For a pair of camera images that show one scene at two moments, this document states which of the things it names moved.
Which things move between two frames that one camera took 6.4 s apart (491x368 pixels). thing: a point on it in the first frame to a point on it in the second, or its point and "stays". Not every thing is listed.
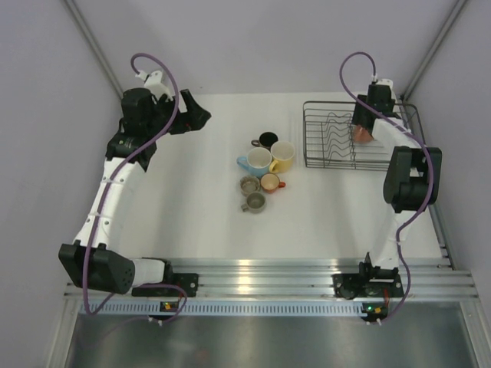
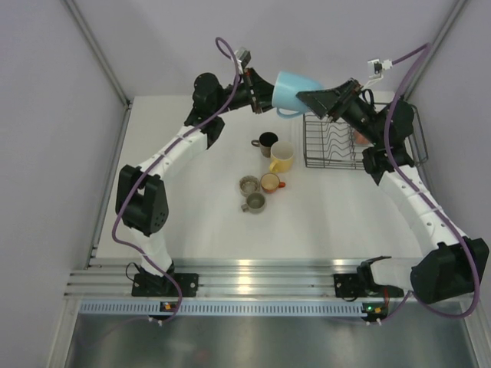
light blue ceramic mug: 257,162 to 286,87
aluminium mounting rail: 428,277 stays
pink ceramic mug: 361,135 stays
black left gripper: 192,119 to 262,91
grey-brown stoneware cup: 255,203 stays
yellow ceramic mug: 282,153 stays
